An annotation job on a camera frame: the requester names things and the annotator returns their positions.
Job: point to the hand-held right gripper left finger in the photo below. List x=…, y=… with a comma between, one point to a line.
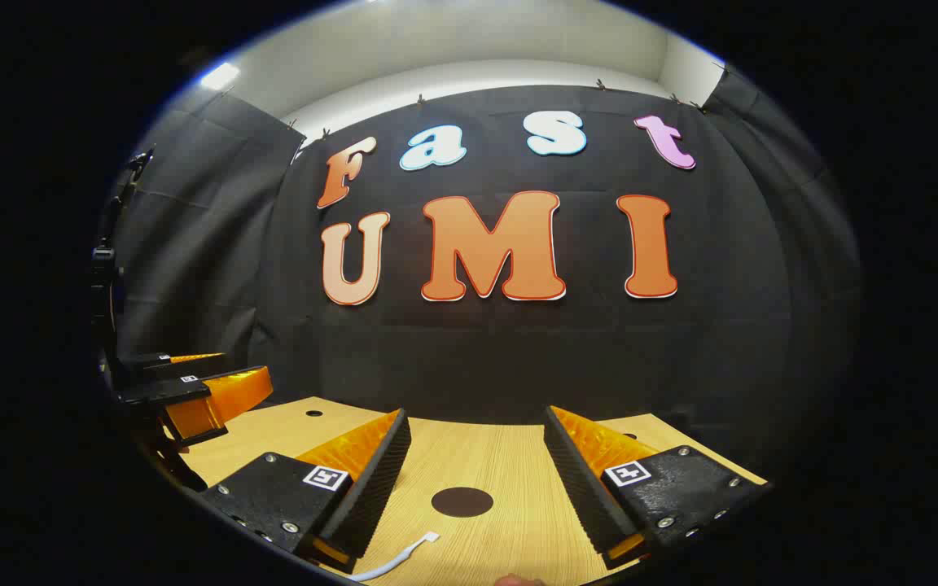
x=371, y=480

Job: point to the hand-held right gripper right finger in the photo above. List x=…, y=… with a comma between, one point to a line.
x=583, y=480

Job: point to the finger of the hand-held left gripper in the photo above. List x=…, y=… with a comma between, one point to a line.
x=159, y=365
x=216, y=399

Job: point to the white toothbrush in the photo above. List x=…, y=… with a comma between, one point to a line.
x=396, y=561

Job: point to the wooden desktop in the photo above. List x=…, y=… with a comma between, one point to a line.
x=477, y=456

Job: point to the black backdrop cloth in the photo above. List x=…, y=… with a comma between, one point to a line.
x=477, y=350

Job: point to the ceiling light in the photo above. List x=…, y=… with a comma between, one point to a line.
x=219, y=76

